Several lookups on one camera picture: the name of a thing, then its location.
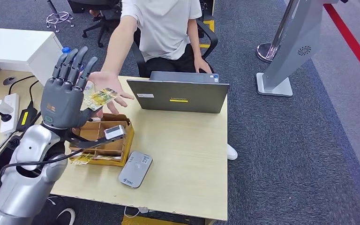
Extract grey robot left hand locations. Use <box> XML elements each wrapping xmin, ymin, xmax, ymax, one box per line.
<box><xmin>40</xmin><ymin>46</ymin><xmax>101</xmax><ymax>129</ymax></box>

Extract person's left hand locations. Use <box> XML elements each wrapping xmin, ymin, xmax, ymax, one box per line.
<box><xmin>194</xmin><ymin>57</ymin><xmax>213</xmax><ymax>74</ymax></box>

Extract person's right hand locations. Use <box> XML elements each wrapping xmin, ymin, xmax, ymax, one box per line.
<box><xmin>87</xmin><ymin>71</ymin><xmax>135</xmax><ymax>115</ymax></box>

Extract yellow printed card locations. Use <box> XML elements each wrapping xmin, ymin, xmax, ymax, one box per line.
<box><xmin>81</xmin><ymin>88</ymin><xmax>119</xmax><ymax>112</ymax></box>
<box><xmin>69</xmin><ymin>153</ymin><xmax>95</xmax><ymax>166</ymax></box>

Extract white card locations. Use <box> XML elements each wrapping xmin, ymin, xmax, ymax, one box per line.
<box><xmin>94</xmin><ymin>155</ymin><xmax>121</xmax><ymax>161</ymax></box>

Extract grey card reader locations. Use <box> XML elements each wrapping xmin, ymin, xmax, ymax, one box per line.
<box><xmin>118</xmin><ymin>151</ymin><xmax>153</xmax><ymax>189</ymax></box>

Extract person's white shoe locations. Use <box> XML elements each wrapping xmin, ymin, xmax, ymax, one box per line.
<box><xmin>227</xmin><ymin>143</ymin><xmax>239</xmax><ymax>161</ymax></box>

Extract clear water bottle blue cap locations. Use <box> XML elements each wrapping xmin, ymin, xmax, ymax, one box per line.
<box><xmin>61</xmin><ymin>46</ymin><xmax>95</xmax><ymax>94</ymax></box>

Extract black power adapter yellow label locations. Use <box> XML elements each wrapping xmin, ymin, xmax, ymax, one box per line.
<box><xmin>15</xmin><ymin>106</ymin><xmax>38</xmax><ymax>133</ymax></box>

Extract grey laptop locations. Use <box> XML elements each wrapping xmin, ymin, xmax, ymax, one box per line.
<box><xmin>126</xmin><ymin>71</ymin><xmax>230</xmax><ymax>114</ymax></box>

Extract white power strip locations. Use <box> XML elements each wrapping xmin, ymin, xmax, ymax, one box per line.
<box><xmin>0</xmin><ymin>93</ymin><xmax>21</xmax><ymax>135</ymax></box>

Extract cardboard organizer box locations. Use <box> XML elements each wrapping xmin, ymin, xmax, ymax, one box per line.
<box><xmin>68</xmin><ymin>113</ymin><xmax>135</xmax><ymax>167</ymax></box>

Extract white cabinet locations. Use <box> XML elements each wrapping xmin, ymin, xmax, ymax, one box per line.
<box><xmin>0</xmin><ymin>27</ymin><xmax>64</xmax><ymax>86</ymax></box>

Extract chrome stool base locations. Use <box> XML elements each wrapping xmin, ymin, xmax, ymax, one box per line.
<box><xmin>45</xmin><ymin>0</ymin><xmax>75</xmax><ymax>33</ymax></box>

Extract grey kiosk stand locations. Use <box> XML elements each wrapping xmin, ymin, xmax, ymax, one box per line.
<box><xmin>255</xmin><ymin>0</ymin><xmax>348</xmax><ymax>98</ymax></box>

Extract yellow box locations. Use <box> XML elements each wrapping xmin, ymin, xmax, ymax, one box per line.
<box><xmin>121</xmin><ymin>216</ymin><xmax>184</xmax><ymax>225</ymax></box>

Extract black camera bracket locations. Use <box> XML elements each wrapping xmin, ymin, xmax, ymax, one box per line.
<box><xmin>63</xmin><ymin>128</ymin><xmax>119</xmax><ymax>149</ymax></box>

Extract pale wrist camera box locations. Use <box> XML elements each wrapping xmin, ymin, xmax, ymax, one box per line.
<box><xmin>104</xmin><ymin>125</ymin><xmax>126</xmax><ymax>140</ymax></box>

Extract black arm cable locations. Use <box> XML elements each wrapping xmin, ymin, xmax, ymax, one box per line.
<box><xmin>0</xmin><ymin>149</ymin><xmax>84</xmax><ymax>187</ymax></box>

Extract chrome stanchion post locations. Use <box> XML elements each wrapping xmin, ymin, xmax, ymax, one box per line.
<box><xmin>255</xmin><ymin>0</ymin><xmax>300</xmax><ymax>64</ymax></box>

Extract white curved ring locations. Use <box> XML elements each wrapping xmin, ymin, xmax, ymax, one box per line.
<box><xmin>55</xmin><ymin>208</ymin><xmax>75</xmax><ymax>225</ymax></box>

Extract white cable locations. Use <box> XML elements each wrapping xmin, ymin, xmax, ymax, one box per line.
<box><xmin>124</xmin><ymin>207</ymin><xmax>150</xmax><ymax>219</ymax></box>

